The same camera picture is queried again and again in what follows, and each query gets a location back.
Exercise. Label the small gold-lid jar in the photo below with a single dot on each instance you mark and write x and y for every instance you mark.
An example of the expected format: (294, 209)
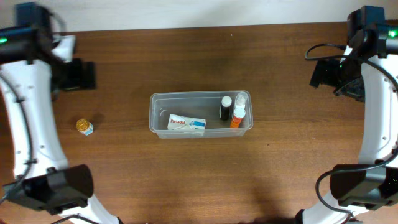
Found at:
(84, 126)

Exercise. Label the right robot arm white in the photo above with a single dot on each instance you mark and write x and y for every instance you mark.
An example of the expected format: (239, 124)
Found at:
(367, 72)

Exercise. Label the white Panadol box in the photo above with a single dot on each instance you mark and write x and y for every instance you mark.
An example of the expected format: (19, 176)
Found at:
(182, 123)

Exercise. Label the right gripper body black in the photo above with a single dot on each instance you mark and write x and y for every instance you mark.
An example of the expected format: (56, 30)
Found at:
(321, 73)

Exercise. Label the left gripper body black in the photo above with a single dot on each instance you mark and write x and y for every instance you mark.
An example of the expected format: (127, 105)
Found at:
(82, 75)

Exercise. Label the white spray bottle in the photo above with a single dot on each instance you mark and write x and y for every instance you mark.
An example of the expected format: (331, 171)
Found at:
(240, 100)

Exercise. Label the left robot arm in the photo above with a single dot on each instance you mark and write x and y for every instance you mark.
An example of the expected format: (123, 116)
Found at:
(35, 65)

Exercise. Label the dark bottle white cap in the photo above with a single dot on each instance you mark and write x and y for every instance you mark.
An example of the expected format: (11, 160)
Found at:
(225, 105)

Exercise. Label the orange tube white cap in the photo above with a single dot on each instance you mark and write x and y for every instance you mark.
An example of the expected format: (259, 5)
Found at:
(238, 115)

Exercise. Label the clear plastic container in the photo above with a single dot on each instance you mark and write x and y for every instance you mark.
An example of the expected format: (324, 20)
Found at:
(202, 105)

